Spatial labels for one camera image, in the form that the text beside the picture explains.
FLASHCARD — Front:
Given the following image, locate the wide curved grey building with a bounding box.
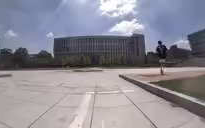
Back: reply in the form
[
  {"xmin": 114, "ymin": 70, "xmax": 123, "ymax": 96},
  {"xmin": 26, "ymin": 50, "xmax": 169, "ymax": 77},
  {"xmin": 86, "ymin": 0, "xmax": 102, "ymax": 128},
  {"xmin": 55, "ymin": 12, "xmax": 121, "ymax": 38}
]
[{"xmin": 53, "ymin": 33, "xmax": 147, "ymax": 66}]

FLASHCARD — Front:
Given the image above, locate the low flat planting bed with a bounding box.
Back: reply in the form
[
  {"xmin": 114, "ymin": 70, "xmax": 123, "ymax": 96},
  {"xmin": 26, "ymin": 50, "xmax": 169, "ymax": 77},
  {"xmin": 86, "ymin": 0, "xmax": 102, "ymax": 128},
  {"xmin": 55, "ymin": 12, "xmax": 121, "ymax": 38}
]
[{"xmin": 71, "ymin": 67, "xmax": 105, "ymax": 73}]

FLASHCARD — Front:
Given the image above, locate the person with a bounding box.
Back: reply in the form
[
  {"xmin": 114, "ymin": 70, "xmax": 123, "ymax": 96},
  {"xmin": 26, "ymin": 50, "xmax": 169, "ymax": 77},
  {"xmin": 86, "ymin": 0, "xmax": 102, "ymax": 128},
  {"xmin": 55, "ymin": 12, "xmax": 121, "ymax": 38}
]
[{"xmin": 155, "ymin": 40, "xmax": 169, "ymax": 76}]

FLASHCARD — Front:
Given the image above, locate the grey stone slab plaza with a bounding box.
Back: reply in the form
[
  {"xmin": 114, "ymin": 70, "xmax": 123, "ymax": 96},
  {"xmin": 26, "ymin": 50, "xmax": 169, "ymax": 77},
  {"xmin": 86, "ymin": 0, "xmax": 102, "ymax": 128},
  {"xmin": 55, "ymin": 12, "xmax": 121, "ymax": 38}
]
[{"xmin": 0, "ymin": 67, "xmax": 205, "ymax": 128}]

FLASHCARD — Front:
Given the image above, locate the grey stone kerb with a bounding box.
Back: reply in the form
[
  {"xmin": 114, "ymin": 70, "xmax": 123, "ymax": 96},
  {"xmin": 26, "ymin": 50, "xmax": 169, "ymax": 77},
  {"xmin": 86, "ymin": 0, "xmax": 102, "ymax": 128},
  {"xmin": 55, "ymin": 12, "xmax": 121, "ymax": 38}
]
[{"xmin": 118, "ymin": 73, "xmax": 205, "ymax": 122}]

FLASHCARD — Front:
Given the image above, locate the low dark building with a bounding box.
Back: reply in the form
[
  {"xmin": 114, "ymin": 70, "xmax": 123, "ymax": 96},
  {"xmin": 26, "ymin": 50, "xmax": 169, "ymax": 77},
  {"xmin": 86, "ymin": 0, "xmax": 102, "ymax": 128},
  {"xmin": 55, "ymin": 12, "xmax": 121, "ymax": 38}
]
[{"xmin": 145, "ymin": 44, "xmax": 193, "ymax": 65}]

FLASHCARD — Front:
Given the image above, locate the green grass lawn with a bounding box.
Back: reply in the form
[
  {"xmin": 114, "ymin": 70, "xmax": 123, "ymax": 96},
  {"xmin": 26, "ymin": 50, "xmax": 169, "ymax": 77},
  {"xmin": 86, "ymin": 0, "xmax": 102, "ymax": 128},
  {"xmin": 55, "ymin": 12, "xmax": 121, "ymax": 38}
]
[{"xmin": 153, "ymin": 73, "xmax": 205, "ymax": 105}]

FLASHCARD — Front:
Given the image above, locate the grey block building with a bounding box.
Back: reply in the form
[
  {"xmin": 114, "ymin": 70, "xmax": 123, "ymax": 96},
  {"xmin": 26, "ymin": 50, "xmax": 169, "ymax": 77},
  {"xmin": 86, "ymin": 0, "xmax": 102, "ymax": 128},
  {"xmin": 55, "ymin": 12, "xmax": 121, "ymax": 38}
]
[{"xmin": 186, "ymin": 25, "xmax": 205, "ymax": 58}]

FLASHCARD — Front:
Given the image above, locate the low grey kerb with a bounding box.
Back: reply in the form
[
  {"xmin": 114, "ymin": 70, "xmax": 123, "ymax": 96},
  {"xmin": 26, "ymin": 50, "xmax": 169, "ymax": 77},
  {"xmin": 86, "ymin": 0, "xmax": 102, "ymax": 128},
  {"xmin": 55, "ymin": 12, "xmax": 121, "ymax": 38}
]
[{"xmin": 0, "ymin": 73, "xmax": 13, "ymax": 80}]

